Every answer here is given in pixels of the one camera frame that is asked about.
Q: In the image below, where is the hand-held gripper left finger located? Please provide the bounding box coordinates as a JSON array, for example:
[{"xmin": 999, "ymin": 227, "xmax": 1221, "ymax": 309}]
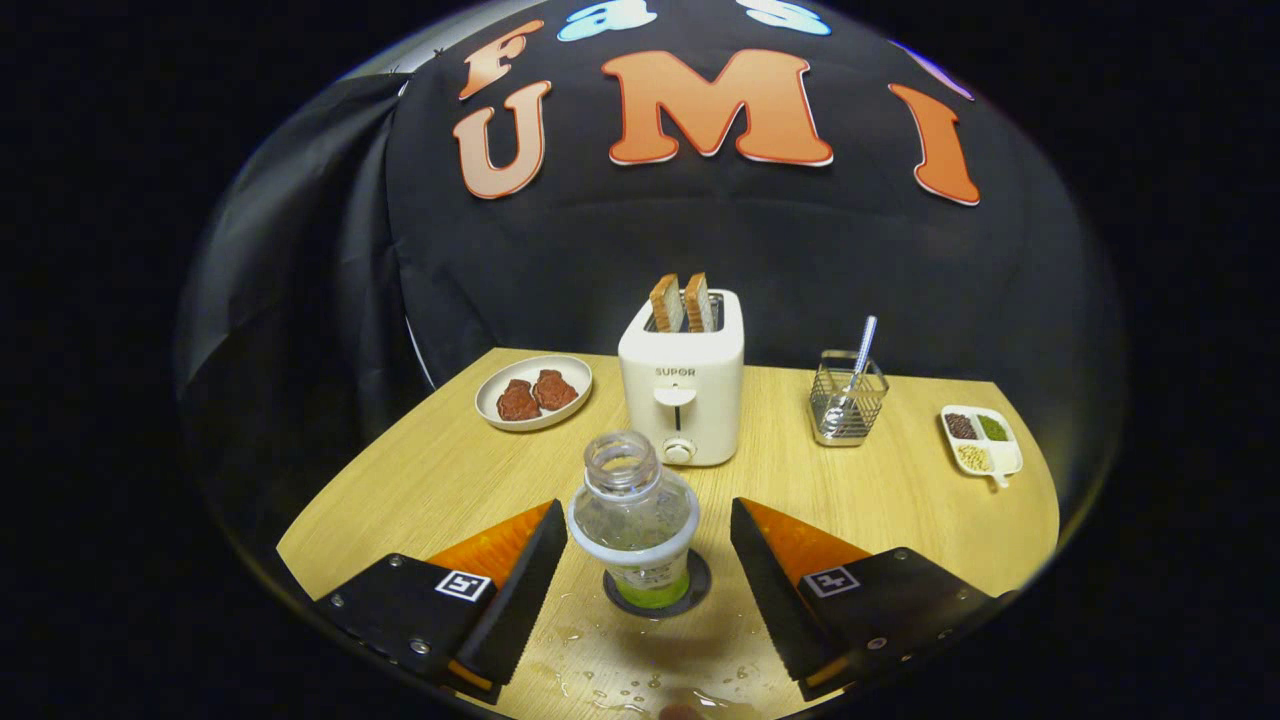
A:
[{"xmin": 313, "ymin": 499, "xmax": 569, "ymax": 706}]

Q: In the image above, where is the metal spoon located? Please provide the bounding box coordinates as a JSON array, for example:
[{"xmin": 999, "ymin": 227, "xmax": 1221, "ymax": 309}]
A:
[{"xmin": 820, "ymin": 315, "xmax": 879, "ymax": 433}]

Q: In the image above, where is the white divided bean dish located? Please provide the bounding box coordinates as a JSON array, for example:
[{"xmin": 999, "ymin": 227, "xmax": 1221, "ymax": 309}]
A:
[{"xmin": 940, "ymin": 404, "xmax": 1025, "ymax": 489}]

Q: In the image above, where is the dark round coaster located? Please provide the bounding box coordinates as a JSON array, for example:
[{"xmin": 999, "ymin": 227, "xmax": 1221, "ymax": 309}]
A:
[{"xmin": 602, "ymin": 548, "xmax": 712, "ymax": 620}]

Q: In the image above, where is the clear plastic juice bottle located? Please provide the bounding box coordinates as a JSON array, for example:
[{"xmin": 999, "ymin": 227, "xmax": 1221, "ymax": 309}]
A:
[{"xmin": 566, "ymin": 430, "xmax": 701, "ymax": 610}]

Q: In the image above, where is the toasted bread slice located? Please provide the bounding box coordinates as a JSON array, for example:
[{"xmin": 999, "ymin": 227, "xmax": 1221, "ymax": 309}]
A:
[
  {"xmin": 684, "ymin": 271, "xmax": 717, "ymax": 333},
  {"xmin": 649, "ymin": 273, "xmax": 686, "ymax": 334}
]

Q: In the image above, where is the round white plate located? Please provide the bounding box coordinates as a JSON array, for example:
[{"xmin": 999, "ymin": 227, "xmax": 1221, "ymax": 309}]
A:
[{"xmin": 474, "ymin": 354, "xmax": 594, "ymax": 433}]

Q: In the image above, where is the metal wire utensil basket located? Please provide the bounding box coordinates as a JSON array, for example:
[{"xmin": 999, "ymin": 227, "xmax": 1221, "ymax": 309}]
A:
[{"xmin": 808, "ymin": 350, "xmax": 890, "ymax": 447}]

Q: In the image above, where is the white toaster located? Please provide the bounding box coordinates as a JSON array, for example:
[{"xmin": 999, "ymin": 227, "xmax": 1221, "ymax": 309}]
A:
[{"xmin": 617, "ymin": 288, "xmax": 746, "ymax": 468}]

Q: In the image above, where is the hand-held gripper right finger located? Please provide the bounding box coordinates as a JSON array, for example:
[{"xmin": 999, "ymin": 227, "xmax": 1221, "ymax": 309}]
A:
[{"xmin": 730, "ymin": 497, "xmax": 1016, "ymax": 703}]

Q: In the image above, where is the brown meat piece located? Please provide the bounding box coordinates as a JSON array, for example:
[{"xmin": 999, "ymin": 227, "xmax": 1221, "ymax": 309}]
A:
[
  {"xmin": 532, "ymin": 369, "xmax": 580, "ymax": 411},
  {"xmin": 496, "ymin": 378, "xmax": 542, "ymax": 422}
]

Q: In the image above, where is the wooden table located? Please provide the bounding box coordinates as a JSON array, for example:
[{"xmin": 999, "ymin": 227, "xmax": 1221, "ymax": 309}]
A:
[{"xmin": 277, "ymin": 347, "xmax": 1061, "ymax": 720}]

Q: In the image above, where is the black backdrop cloth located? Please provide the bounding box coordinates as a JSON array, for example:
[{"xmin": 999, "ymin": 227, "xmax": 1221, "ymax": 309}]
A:
[{"xmin": 175, "ymin": 0, "xmax": 1126, "ymax": 561}]

